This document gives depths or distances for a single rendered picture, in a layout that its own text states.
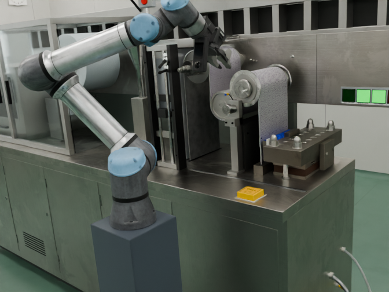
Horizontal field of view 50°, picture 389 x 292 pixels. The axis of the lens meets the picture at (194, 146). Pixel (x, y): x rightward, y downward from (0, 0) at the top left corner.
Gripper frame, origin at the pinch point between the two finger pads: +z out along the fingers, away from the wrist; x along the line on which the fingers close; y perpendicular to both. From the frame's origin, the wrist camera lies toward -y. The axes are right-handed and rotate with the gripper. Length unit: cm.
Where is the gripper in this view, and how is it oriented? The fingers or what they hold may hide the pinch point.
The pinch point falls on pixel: (223, 68)
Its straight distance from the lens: 155.0
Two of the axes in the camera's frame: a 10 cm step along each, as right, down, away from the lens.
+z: 5.3, 4.4, 7.3
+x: -7.7, -1.1, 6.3
